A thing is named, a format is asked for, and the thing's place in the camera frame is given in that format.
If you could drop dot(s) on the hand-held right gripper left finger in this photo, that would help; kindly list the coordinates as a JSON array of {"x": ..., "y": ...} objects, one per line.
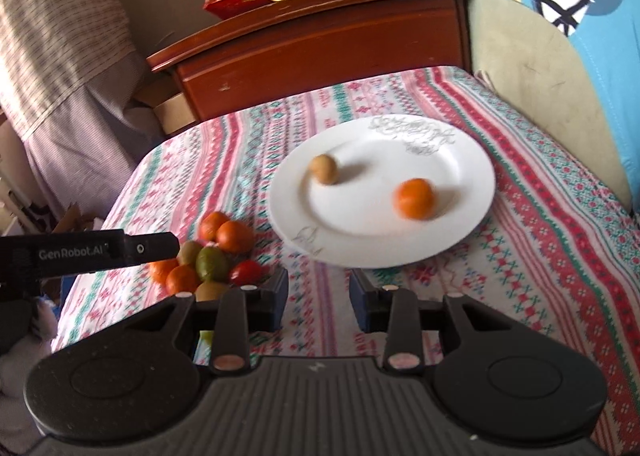
[{"x": 281, "y": 298}]

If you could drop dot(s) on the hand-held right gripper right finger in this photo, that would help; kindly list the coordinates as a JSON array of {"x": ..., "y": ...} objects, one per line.
[{"x": 356, "y": 298}]

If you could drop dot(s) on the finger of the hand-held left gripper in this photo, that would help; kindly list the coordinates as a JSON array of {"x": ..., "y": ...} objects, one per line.
[{"x": 150, "y": 248}]

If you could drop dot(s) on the orange tangerine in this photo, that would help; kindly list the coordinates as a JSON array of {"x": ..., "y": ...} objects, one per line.
[
  {"x": 182, "y": 281},
  {"x": 236, "y": 236},
  {"x": 212, "y": 225},
  {"x": 161, "y": 273},
  {"x": 414, "y": 198}
]

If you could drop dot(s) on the brown longan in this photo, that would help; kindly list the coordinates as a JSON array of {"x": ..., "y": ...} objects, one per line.
[
  {"x": 211, "y": 292},
  {"x": 324, "y": 169},
  {"x": 188, "y": 253}
]

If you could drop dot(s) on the red cherry tomato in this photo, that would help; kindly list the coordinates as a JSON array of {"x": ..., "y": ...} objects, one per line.
[{"x": 246, "y": 272}]

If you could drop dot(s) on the green tomato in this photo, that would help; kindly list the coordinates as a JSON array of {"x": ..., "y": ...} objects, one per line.
[
  {"x": 206, "y": 336},
  {"x": 212, "y": 264}
]

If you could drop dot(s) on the white plate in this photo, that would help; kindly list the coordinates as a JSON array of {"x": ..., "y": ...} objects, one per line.
[{"x": 370, "y": 216}]

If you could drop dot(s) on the brown cardboard piece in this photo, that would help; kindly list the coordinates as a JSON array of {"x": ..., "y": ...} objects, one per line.
[{"x": 75, "y": 221}]

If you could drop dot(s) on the cardboard box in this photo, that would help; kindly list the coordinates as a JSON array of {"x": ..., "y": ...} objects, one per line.
[{"x": 172, "y": 110}]

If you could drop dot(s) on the striped patterned bed sheet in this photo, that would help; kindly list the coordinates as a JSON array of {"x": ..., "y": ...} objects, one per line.
[{"x": 525, "y": 261}]

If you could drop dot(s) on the wooden headboard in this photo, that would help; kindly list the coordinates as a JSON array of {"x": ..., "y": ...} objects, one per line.
[{"x": 310, "y": 60}]

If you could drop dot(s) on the beige cushion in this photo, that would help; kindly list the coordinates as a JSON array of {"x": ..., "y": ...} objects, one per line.
[{"x": 525, "y": 65}]

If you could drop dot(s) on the blue cartoon pillow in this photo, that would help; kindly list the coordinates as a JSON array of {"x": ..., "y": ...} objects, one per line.
[{"x": 610, "y": 60}]

